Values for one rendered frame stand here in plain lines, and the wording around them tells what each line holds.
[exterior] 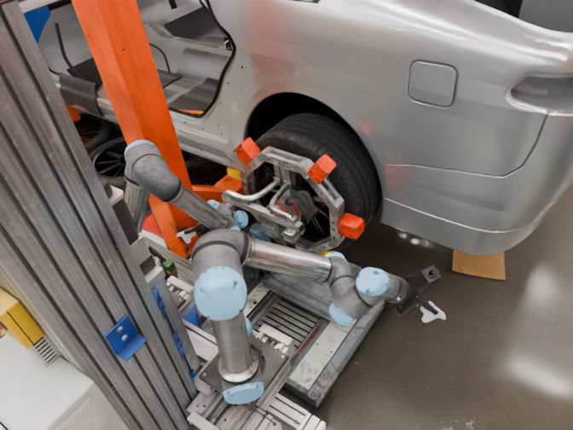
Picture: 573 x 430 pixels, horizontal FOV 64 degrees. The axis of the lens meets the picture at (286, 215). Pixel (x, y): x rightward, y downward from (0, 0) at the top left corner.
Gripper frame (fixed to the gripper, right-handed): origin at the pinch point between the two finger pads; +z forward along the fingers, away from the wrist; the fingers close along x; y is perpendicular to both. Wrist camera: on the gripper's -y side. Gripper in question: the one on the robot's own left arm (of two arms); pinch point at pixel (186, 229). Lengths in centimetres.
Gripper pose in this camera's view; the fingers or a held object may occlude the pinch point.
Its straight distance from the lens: 216.2
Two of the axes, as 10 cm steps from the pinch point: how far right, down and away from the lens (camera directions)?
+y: 3.4, 9.3, 1.4
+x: 5.1, -3.0, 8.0
